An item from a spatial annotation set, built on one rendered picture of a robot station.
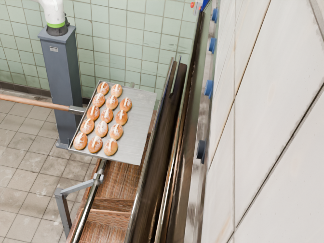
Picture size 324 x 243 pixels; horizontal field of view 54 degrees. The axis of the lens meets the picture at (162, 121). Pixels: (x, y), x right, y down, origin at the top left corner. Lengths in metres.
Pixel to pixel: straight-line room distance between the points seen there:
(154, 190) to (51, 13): 1.48
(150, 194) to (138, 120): 0.64
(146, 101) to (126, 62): 1.22
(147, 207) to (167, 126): 0.42
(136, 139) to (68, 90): 1.10
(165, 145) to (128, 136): 0.36
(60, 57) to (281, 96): 2.32
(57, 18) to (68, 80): 0.50
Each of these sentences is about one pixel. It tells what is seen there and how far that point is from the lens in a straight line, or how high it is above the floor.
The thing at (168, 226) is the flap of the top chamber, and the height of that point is 1.72.
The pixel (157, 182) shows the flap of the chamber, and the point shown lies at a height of 1.40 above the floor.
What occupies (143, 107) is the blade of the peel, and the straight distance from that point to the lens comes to 1.85.
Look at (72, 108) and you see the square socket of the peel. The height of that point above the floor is 1.21.
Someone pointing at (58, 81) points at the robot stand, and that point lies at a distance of 2.63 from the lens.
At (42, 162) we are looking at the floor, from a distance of 3.13.
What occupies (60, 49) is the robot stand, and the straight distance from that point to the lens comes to 2.43.
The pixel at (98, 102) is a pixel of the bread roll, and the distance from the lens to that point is 1.82.
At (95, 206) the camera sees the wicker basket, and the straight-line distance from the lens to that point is 2.08.
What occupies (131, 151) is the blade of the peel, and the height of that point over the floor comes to 1.18.
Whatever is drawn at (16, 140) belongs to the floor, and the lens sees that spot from 3.36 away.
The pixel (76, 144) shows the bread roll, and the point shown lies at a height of 1.21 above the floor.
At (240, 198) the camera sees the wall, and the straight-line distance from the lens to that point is 0.25.
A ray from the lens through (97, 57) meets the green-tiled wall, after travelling 3.13.
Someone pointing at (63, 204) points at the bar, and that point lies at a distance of 1.86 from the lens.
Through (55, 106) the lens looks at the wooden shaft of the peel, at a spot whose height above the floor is 1.20.
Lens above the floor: 2.47
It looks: 46 degrees down
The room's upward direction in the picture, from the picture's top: 9 degrees clockwise
